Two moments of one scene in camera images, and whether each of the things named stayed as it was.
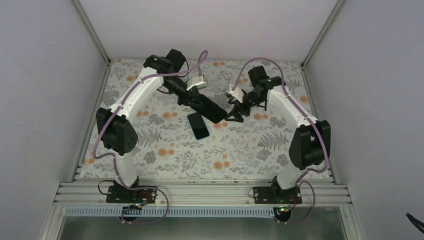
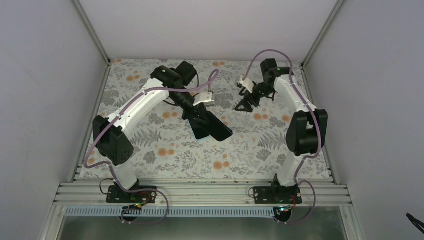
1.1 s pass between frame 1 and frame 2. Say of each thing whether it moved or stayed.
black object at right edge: stayed
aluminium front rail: stayed
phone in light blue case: stayed
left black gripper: moved
